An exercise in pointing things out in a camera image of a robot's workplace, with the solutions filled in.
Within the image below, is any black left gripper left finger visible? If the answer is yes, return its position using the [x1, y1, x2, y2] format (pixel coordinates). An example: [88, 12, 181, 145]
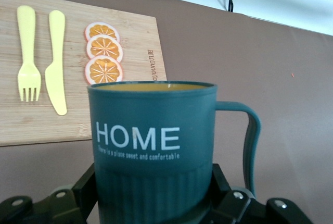
[0, 163, 99, 224]

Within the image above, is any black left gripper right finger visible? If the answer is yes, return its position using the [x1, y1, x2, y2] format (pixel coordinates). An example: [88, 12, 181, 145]
[208, 163, 313, 224]

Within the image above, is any yellow plastic knife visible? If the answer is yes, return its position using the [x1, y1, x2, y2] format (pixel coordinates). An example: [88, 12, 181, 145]
[44, 9, 68, 117]

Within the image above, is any orange slice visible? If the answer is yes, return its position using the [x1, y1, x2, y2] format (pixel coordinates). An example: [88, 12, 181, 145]
[86, 34, 124, 63]
[84, 55, 124, 85]
[84, 21, 121, 43]

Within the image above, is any yellow plastic fork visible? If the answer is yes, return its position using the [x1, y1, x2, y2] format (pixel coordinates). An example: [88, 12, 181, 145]
[17, 5, 42, 103]

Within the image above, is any bamboo cutting board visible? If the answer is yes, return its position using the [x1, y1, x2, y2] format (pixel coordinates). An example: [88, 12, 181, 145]
[0, 0, 168, 147]

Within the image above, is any dark green HOME cup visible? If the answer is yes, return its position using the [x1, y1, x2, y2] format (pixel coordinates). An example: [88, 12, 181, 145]
[86, 80, 262, 224]

